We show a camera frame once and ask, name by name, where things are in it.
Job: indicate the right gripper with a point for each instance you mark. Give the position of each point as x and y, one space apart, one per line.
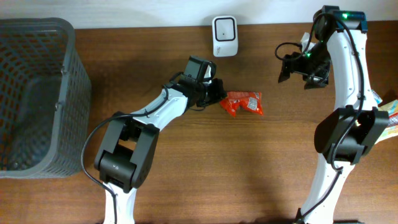
302 71

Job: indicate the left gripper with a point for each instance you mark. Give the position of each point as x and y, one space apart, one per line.
210 93

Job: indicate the red Hacks candy bag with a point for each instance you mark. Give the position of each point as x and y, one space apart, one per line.
247 100

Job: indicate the green tissue packet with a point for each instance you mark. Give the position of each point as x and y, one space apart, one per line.
377 98

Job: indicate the yellow cleaning sheet package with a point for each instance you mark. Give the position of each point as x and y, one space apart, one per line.
391 129

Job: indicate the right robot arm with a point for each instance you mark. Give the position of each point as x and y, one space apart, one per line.
336 45

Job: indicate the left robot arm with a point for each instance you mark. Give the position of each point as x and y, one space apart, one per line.
125 156

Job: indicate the white barcode scanner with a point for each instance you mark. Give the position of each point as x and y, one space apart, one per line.
225 36

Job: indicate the grey plastic mesh basket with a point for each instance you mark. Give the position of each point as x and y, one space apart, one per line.
45 99

